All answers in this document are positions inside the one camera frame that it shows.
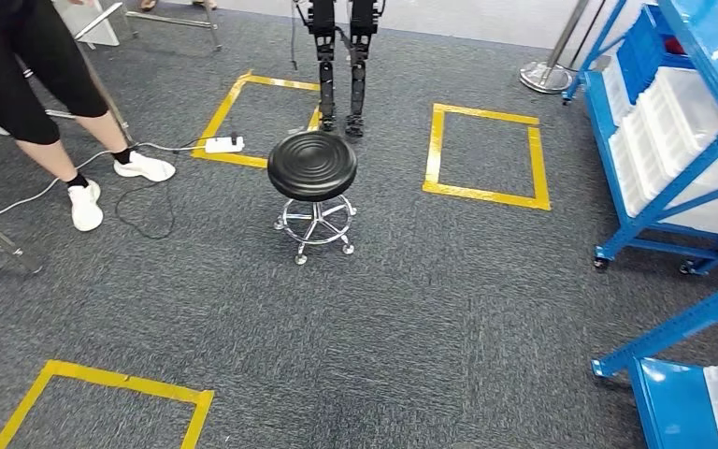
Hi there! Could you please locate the black floor cable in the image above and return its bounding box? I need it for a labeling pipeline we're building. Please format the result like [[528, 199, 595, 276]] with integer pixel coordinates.
[[114, 133, 239, 241]]

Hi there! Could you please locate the stainless steel table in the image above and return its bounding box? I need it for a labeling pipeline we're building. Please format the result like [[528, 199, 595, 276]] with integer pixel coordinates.
[[21, 0, 224, 147]]

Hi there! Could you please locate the black round stool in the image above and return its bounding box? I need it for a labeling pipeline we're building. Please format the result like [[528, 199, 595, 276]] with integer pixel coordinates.
[[266, 131, 359, 267]]

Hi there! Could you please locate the blue plastic storage bin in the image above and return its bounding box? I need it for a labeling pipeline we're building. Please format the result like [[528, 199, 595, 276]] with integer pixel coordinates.
[[615, 6, 667, 107]]

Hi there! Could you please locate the white power strip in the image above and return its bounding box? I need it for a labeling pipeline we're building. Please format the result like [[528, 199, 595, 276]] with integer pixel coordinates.
[[204, 135, 246, 155]]

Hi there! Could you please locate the white floor cable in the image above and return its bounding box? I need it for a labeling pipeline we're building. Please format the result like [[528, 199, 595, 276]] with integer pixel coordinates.
[[0, 140, 208, 255]]

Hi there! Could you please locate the person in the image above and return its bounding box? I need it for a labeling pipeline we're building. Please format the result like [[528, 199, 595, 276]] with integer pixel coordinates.
[[0, 0, 178, 234], [137, 0, 218, 12]]

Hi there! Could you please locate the yellow floor tape square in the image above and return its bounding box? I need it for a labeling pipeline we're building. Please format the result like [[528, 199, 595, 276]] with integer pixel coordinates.
[[190, 69, 323, 169], [422, 102, 553, 212], [0, 359, 216, 449]]

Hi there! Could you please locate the chrome stanchion with round base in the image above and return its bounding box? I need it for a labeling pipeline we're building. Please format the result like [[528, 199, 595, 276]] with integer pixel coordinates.
[[518, 0, 593, 95]]

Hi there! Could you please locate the white panel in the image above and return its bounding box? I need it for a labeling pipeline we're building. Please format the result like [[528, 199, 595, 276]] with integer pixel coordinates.
[[51, 0, 120, 48]]

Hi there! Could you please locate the blue metal shelf rack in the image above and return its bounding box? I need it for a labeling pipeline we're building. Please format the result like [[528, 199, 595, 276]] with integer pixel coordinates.
[[560, 0, 718, 277], [591, 269, 718, 449]]

